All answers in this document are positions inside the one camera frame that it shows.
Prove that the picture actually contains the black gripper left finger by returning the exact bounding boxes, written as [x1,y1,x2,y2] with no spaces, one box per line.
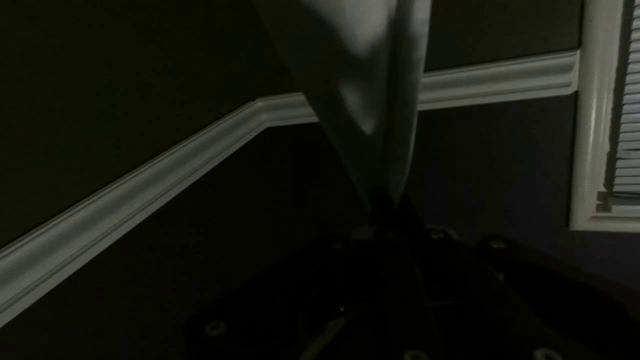
[358,195,401,317]

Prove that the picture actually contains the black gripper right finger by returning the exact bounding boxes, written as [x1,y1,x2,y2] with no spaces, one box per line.
[399,195,438,317]

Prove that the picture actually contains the white cloth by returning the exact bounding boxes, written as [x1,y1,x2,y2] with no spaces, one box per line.
[250,0,436,211]

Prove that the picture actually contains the white window blinds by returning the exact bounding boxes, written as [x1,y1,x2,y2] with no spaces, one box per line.
[607,0,640,201]

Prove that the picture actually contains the white window frame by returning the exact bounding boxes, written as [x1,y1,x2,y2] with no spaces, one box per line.
[569,0,640,236]

